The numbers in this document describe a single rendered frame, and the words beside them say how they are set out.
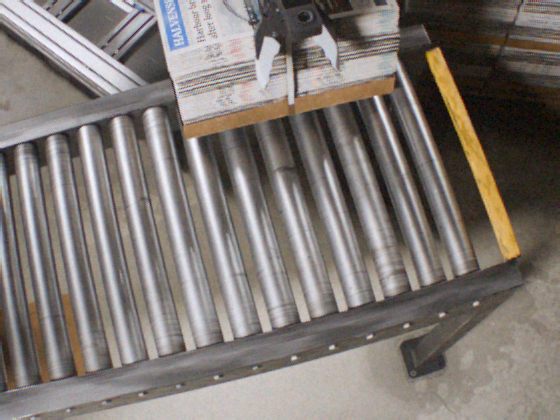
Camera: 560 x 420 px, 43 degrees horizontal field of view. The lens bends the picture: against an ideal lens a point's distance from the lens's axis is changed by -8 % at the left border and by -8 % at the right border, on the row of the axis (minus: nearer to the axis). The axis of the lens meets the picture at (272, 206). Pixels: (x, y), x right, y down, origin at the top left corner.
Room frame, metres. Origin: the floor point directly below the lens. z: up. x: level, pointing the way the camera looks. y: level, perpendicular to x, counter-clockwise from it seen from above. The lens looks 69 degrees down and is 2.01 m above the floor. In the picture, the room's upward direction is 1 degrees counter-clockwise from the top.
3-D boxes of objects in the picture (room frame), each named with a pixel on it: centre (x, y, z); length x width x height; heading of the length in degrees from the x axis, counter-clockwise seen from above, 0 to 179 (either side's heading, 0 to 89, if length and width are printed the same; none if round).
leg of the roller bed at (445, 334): (0.33, -0.40, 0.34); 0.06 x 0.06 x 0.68; 14
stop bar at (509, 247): (0.56, -0.36, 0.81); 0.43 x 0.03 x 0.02; 14
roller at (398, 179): (0.54, -0.22, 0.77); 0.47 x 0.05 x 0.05; 14
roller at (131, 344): (0.41, 0.29, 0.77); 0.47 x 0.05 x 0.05; 14
